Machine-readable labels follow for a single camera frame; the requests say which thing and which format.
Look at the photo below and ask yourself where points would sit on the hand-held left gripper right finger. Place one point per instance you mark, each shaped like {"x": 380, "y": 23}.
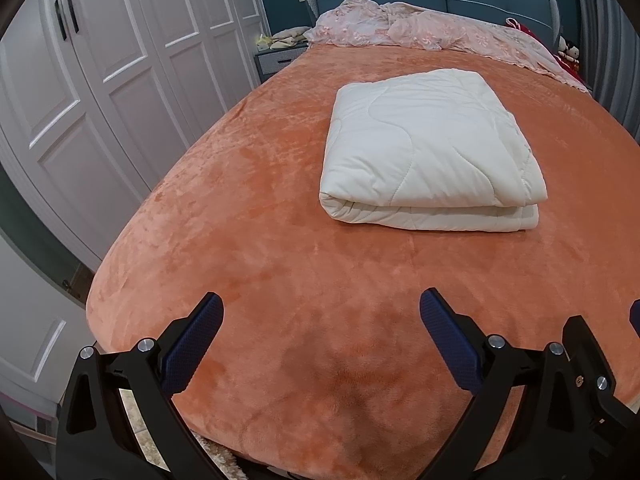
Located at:
{"x": 450, "y": 340}

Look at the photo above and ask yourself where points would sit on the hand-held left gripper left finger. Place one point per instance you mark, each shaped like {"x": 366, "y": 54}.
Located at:
{"x": 195, "y": 345}

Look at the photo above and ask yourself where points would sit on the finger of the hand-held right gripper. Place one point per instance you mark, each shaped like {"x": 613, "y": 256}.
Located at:
{"x": 636, "y": 314}
{"x": 587, "y": 355}

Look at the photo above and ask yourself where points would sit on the white quilt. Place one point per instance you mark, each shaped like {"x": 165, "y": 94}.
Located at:
{"x": 425, "y": 150}

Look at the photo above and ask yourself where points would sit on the beige shaggy rug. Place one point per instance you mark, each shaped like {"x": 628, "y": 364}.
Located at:
{"x": 220, "y": 460}

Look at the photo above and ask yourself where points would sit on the orange plush bed blanket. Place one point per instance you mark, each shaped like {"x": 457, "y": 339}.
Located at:
{"x": 300, "y": 270}

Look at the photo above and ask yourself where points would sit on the white panelled door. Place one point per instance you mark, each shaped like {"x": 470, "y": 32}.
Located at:
{"x": 35, "y": 320}

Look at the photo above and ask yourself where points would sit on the red dressed dolls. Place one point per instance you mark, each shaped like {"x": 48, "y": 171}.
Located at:
{"x": 570, "y": 57}

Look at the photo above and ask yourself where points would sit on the grey curtain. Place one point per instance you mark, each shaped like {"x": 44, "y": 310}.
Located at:
{"x": 610, "y": 35}

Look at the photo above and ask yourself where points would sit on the white panelled wardrobe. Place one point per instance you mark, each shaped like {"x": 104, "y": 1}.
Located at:
{"x": 125, "y": 60}

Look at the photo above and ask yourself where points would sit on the grey nightstand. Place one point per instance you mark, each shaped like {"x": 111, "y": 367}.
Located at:
{"x": 277, "y": 62}

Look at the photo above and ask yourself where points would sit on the red garment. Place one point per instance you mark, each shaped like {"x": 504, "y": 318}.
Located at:
{"x": 517, "y": 26}

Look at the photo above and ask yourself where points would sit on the pink floral quilt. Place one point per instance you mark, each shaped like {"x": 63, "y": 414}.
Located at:
{"x": 425, "y": 25}

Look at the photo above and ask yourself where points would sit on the yellow cloths on nightstand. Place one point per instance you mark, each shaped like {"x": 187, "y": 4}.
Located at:
{"x": 285, "y": 37}

